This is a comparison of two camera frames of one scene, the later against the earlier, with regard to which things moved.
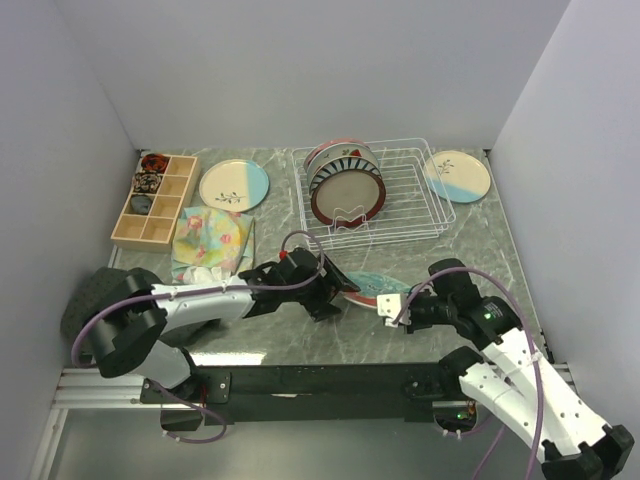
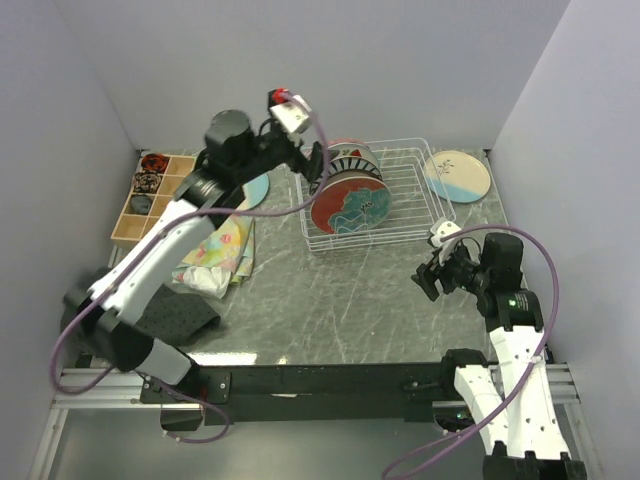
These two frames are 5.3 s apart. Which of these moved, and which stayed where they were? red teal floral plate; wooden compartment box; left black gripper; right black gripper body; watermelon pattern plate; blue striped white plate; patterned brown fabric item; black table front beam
Moved: left black gripper; right black gripper body; red teal floral plate
Stayed: black table front beam; patterned brown fabric item; blue striped white plate; wooden compartment box; watermelon pattern plate
